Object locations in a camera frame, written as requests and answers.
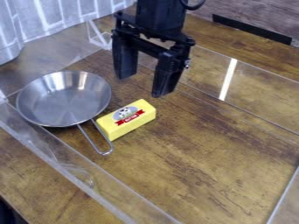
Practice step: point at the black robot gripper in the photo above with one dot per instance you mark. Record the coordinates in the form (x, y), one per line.
(153, 32)

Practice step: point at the silver metal frying pan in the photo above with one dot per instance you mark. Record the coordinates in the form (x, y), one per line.
(63, 99)

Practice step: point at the black strip on table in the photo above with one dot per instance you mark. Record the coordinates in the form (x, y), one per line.
(253, 29)

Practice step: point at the yellow butter block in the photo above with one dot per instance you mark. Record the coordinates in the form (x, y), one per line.
(127, 119)

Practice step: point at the white sheer curtain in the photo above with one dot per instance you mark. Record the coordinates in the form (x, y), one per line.
(33, 19)

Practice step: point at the clear acrylic barrier wall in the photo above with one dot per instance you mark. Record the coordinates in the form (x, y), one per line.
(209, 163)

